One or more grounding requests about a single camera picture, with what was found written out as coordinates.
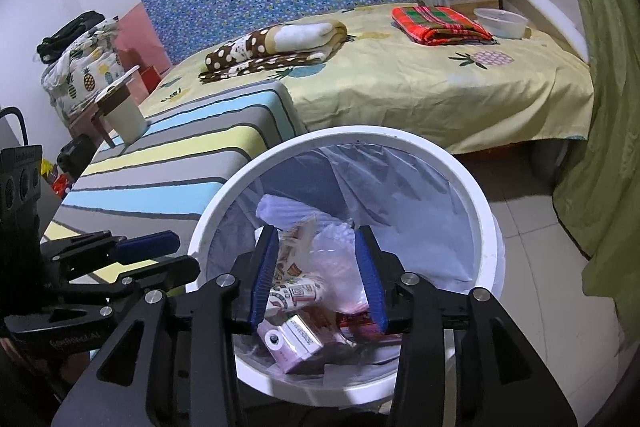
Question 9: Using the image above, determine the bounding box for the printed snack wrapper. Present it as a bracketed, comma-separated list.
[265, 218, 326, 317]

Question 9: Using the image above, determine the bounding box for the red white small carton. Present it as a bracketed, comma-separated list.
[336, 312, 402, 345]

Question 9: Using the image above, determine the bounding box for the white round trash bin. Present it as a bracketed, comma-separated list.
[185, 123, 507, 408]

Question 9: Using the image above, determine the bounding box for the striped table cover cloth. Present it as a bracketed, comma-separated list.
[43, 80, 306, 255]

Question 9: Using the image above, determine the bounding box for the translucent bin liner bag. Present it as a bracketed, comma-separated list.
[206, 142, 477, 294]

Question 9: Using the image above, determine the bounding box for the red toy car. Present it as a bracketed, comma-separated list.
[52, 173, 74, 199]

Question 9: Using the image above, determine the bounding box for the black bag on floor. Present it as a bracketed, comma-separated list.
[56, 133, 96, 181]

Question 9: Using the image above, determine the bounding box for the beige brown lidded mug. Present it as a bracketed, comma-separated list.
[91, 81, 149, 148]

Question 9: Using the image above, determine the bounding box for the pineapple print quilt bundle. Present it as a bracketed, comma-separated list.
[40, 17, 125, 126]

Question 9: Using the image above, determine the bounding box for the yellow bed sheet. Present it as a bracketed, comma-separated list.
[142, 4, 594, 154]

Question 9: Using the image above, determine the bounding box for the black bag on quilt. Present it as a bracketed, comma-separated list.
[36, 11, 105, 65]

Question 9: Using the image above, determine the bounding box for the green curtain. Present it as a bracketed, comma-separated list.
[553, 0, 639, 343]

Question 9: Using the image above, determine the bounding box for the red green plaid cloth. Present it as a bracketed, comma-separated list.
[390, 5, 494, 46]

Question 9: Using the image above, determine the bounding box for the white plastic bowl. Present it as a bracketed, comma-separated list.
[473, 8, 528, 39]

